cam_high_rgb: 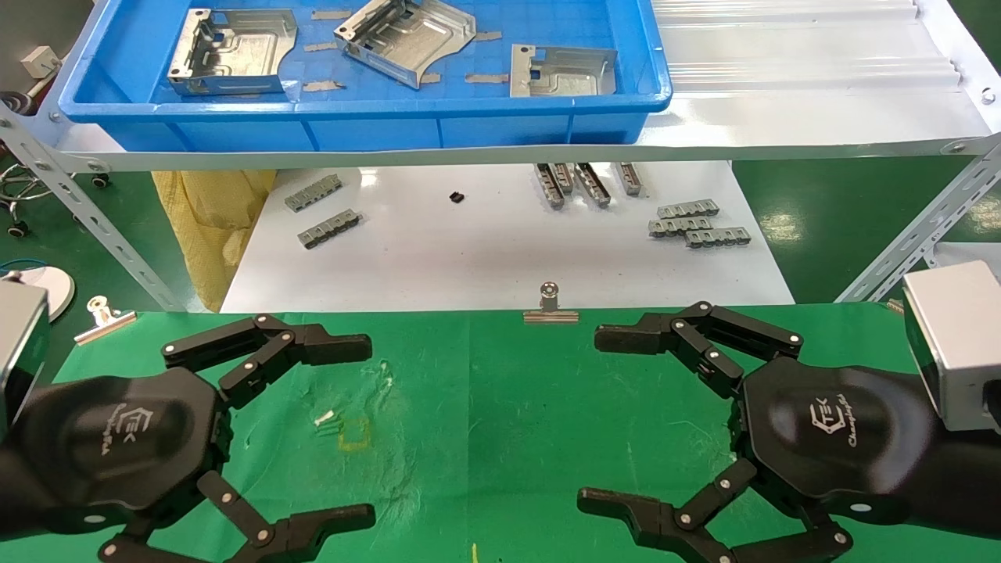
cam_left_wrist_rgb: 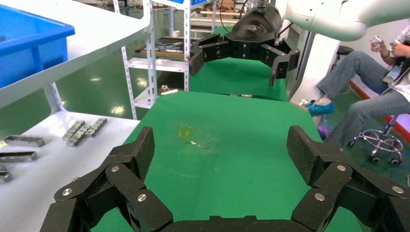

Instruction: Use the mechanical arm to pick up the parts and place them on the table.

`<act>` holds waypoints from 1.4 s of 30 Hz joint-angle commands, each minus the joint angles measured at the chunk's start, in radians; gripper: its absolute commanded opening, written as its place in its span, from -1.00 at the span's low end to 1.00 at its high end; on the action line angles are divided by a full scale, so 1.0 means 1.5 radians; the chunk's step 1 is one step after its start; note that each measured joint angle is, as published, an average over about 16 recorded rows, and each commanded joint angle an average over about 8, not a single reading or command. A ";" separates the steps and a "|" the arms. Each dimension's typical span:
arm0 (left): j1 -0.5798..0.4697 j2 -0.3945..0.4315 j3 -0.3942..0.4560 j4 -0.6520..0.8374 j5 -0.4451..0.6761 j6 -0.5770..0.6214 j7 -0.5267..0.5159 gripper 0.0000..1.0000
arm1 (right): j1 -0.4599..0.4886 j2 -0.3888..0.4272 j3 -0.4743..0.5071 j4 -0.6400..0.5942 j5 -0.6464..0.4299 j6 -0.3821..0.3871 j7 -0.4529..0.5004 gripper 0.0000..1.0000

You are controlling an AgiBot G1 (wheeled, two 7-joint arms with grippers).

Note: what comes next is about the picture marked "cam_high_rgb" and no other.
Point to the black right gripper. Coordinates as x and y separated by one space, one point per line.
829 438

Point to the blue plastic tray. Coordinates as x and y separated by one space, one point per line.
391 129

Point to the chrome office chair base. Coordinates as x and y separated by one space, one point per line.
19 191

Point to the yellow woven bag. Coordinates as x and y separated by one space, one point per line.
211 227

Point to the grey slotted metal strip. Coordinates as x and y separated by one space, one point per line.
679 227
688 209
719 238
549 188
564 177
629 178
592 184
330 228
313 193

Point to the green table mat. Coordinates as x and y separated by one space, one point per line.
508 438

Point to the sheet metal bracket part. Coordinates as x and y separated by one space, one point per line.
242 47
563 78
414 39

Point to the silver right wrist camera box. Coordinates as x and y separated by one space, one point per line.
958 336

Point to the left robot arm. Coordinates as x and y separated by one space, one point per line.
8 493

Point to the white round base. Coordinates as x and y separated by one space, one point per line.
55 285

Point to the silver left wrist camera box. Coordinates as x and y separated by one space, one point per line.
19 344

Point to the silver binder clip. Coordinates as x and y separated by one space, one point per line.
550 314
103 320

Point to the small white screw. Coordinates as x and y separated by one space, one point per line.
324 418

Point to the white shelf board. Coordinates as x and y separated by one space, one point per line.
782 117

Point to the white wall box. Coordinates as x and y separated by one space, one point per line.
41 61

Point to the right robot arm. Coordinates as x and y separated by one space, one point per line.
970 477

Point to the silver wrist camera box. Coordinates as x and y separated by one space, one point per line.
19 344
958 336

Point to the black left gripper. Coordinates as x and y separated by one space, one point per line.
117 446

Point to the perforated grey angle brace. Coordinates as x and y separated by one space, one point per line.
923 234
78 207

